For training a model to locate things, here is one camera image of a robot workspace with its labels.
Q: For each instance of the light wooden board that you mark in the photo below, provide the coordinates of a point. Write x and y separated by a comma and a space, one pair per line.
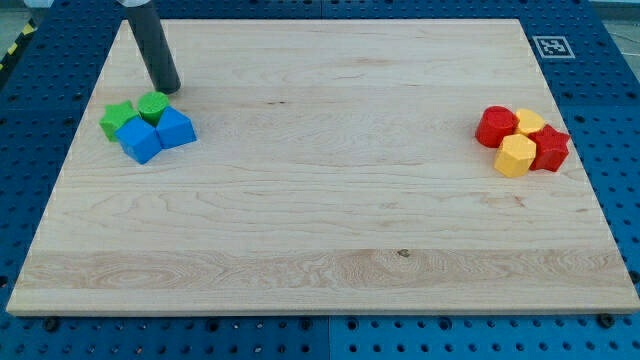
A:
335, 171

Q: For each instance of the blue cube block right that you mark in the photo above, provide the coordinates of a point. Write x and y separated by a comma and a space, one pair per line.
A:
174, 129

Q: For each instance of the blue cube block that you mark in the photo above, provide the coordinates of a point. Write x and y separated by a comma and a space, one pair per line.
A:
139, 140
174, 129

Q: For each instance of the blue cube block left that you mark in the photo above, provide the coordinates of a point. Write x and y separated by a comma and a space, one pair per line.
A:
139, 140

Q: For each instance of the red cylinder block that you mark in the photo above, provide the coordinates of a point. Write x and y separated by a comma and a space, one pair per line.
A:
496, 123

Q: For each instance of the green cylinder block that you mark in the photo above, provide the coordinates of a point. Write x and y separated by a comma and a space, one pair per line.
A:
151, 106

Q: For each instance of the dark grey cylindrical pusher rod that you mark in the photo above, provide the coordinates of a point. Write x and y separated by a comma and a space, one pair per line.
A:
149, 35

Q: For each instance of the yellow hexagon block front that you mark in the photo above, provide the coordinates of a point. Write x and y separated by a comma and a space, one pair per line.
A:
515, 155

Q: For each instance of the green star block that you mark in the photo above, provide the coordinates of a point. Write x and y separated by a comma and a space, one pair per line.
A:
116, 116

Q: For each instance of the yellow block rear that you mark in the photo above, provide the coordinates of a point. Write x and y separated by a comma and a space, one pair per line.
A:
529, 121

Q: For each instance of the red star block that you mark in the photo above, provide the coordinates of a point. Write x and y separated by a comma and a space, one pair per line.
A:
551, 148

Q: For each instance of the white fiducial marker tag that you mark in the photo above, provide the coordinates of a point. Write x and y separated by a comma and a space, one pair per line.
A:
553, 47

